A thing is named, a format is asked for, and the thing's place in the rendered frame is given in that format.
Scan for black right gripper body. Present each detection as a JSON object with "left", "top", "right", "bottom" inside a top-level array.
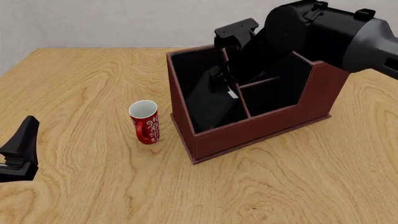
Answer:
[{"left": 223, "top": 44, "right": 249, "bottom": 82}]

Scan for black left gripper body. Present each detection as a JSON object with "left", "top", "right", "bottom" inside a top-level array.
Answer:
[{"left": 0, "top": 152, "right": 39, "bottom": 184}]

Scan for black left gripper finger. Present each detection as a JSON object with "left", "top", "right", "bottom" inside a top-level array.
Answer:
[{"left": 0, "top": 115, "right": 40, "bottom": 165}]

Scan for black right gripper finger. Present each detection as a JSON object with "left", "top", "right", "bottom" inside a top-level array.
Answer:
[{"left": 208, "top": 65, "right": 226, "bottom": 94}]

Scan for black book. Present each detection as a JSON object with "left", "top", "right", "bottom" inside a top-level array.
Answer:
[{"left": 185, "top": 66, "right": 249, "bottom": 132}]

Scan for red-brown desk caddy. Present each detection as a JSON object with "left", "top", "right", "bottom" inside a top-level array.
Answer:
[{"left": 165, "top": 45, "right": 351, "bottom": 166}]

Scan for small flat plate on stalk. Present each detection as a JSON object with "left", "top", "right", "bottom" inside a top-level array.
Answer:
[{"left": 213, "top": 17, "right": 260, "bottom": 49}]

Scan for red mug with white pattern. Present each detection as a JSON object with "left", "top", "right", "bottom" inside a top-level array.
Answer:
[{"left": 128, "top": 99, "right": 161, "bottom": 146}]

